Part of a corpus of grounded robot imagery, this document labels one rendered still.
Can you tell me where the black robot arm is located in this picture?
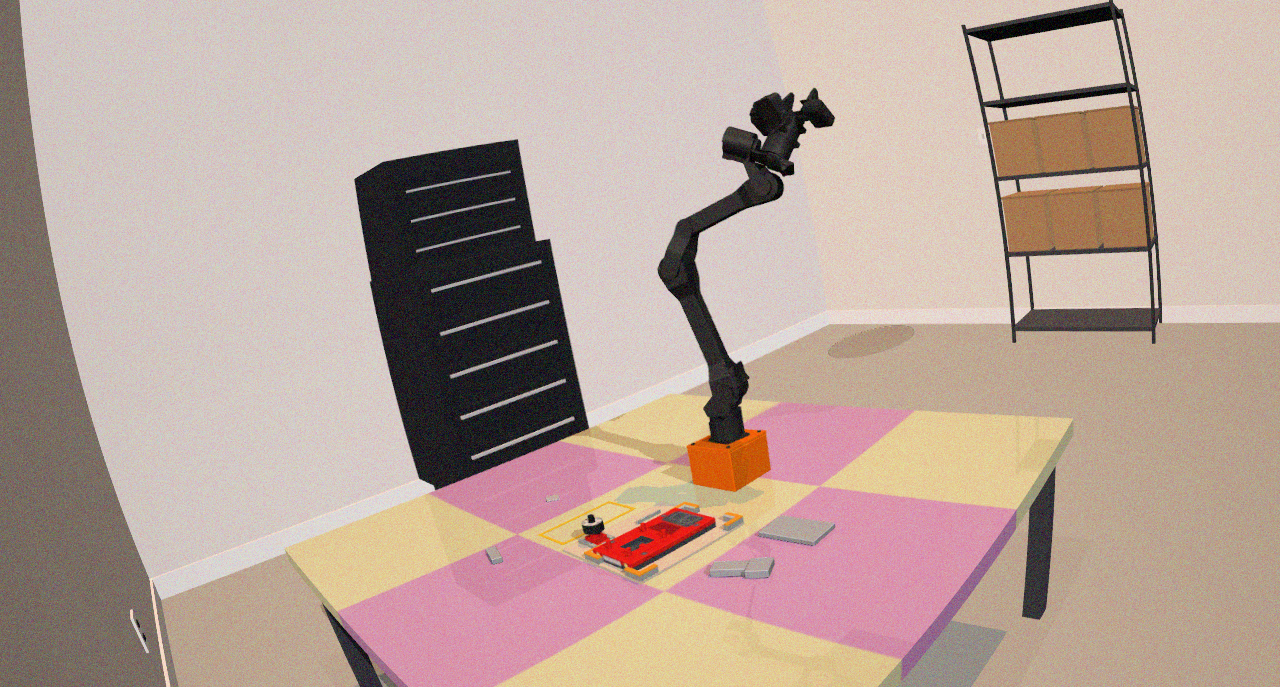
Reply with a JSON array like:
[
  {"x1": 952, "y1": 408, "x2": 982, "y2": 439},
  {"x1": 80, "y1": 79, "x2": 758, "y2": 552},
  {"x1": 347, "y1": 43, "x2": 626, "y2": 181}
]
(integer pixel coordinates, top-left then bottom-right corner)
[{"x1": 658, "y1": 92, "x2": 796, "y2": 445}]

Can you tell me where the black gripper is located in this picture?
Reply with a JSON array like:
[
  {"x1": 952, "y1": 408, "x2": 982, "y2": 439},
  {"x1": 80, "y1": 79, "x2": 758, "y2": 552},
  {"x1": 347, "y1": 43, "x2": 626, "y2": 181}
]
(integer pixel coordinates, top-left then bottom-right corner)
[{"x1": 750, "y1": 87, "x2": 835, "y2": 148}]

